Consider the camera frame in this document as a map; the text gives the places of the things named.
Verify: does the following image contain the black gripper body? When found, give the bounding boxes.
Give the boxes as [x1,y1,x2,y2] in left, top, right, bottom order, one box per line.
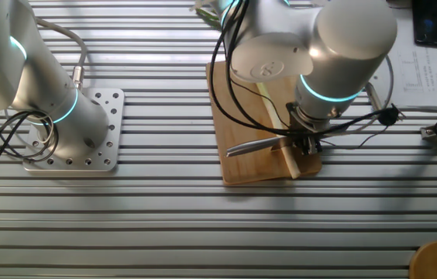
[294,133,313,151]

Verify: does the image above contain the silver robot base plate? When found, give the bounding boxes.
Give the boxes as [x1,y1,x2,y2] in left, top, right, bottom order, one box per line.
[22,88,126,173]

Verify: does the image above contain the black cables at robot base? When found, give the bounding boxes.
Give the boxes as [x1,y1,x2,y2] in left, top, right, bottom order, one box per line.
[0,109,60,193]

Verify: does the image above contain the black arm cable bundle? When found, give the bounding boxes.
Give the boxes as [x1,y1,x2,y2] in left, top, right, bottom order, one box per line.
[208,0,406,151]

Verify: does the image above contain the black smartphone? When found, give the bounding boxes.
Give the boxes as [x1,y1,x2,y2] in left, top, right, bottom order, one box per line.
[411,0,437,47]

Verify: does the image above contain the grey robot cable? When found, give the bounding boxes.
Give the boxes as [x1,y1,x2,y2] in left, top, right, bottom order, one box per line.
[32,15,88,91]

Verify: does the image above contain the steel cleaver knife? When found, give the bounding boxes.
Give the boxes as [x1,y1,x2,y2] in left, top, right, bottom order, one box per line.
[225,135,309,158]

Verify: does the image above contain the long scallion with green top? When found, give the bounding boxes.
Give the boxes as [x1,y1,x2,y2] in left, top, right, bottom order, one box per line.
[194,7,302,180]

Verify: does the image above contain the white paper sheets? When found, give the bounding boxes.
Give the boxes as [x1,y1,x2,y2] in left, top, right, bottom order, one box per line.
[373,7,437,113]

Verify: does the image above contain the wooden cutting board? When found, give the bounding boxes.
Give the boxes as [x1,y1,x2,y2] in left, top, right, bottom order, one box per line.
[205,60,323,186]

